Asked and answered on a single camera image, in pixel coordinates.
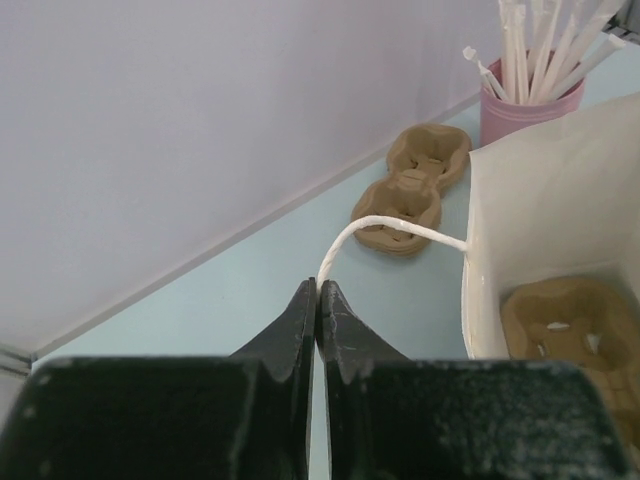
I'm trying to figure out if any brown pulp carrier stack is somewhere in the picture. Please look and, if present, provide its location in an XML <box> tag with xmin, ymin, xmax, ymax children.
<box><xmin>351</xmin><ymin>123</ymin><xmax>472</xmax><ymax>229</ymax></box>

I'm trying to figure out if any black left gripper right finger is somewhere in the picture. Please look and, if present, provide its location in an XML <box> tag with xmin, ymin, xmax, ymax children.
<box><xmin>319</xmin><ymin>281</ymin><xmax>638</xmax><ymax>479</ymax></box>

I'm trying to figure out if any white wrapped straws bundle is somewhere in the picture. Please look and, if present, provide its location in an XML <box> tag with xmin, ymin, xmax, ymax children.
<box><xmin>463</xmin><ymin>1</ymin><xmax>626</xmax><ymax>106</ymax></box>

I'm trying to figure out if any brown pulp cup carrier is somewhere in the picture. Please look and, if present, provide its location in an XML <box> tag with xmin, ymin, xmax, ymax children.
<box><xmin>500</xmin><ymin>276</ymin><xmax>639</xmax><ymax>453</ymax></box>

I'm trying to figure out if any light blue paper bag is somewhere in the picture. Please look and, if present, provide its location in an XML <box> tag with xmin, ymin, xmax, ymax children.
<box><xmin>316</xmin><ymin>91</ymin><xmax>640</xmax><ymax>362</ymax></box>

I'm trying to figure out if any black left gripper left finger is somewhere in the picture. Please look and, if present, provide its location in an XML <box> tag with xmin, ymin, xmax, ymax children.
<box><xmin>1</xmin><ymin>279</ymin><xmax>316</xmax><ymax>479</ymax></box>

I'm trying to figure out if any pink straw holder cup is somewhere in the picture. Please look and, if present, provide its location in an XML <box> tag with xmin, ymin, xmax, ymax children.
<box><xmin>480</xmin><ymin>79</ymin><xmax>586</xmax><ymax>147</ymax></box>

